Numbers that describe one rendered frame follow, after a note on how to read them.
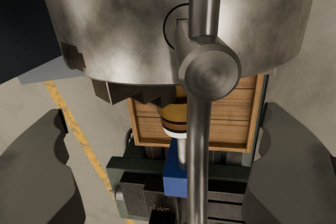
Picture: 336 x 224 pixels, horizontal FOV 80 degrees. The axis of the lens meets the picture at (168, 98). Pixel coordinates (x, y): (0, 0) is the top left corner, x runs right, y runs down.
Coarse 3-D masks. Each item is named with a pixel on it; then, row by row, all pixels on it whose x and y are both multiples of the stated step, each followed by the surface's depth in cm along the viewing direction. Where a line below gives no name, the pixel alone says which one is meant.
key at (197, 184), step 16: (192, 0) 7; (208, 0) 7; (192, 16) 8; (208, 16) 7; (192, 32) 8; (208, 32) 8; (192, 112) 10; (208, 112) 10; (192, 128) 10; (208, 128) 10; (192, 144) 10; (192, 160) 11; (192, 176) 11; (192, 192) 11; (192, 208) 12
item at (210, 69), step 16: (176, 32) 11; (176, 48) 9; (192, 48) 7; (208, 48) 7; (224, 48) 7; (192, 64) 7; (208, 64) 7; (224, 64) 7; (240, 64) 7; (192, 80) 7; (208, 80) 7; (224, 80) 7; (192, 96) 7; (208, 96) 7; (224, 96) 8
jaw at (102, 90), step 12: (72, 48) 21; (96, 84) 24; (108, 84) 22; (120, 84) 23; (108, 96) 22; (120, 96) 23; (132, 96) 28; (144, 96) 26; (156, 96) 28; (168, 96) 30
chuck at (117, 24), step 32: (64, 0) 16; (96, 0) 15; (128, 0) 14; (160, 0) 14; (224, 0) 14; (256, 0) 14; (288, 0) 16; (64, 32) 19; (96, 32) 16; (128, 32) 15; (160, 32) 15; (224, 32) 15; (256, 32) 16; (288, 32) 17; (96, 64) 18; (128, 64) 16; (160, 64) 16; (256, 64) 17
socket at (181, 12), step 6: (180, 6) 14; (186, 6) 14; (168, 12) 15; (174, 12) 14; (180, 12) 14; (186, 12) 14; (168, 18) 14; (174, 18) 14; (180, 18) 14; (168, 24) 14; (174, 24) 14; (168, 30) 15; (168, 36) 15; (168, 42) 15
